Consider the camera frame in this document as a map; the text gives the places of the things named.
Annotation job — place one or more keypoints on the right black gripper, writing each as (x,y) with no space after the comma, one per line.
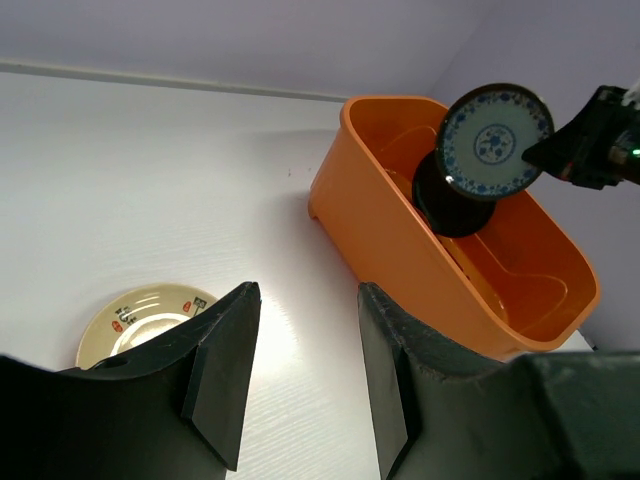
(598,148)

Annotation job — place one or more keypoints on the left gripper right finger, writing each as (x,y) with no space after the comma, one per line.
(441,411)

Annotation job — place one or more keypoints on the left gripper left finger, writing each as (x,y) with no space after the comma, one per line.
(170,408)

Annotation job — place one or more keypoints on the blue white patterned plate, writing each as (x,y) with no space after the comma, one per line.
(483,136)

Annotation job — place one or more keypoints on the beige patterned plate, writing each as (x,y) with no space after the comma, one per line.
(137,317)

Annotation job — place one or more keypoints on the black plate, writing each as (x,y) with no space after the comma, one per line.
(447,212)

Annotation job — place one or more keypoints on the orange plastic dish rack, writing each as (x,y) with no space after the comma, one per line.
(518,285)

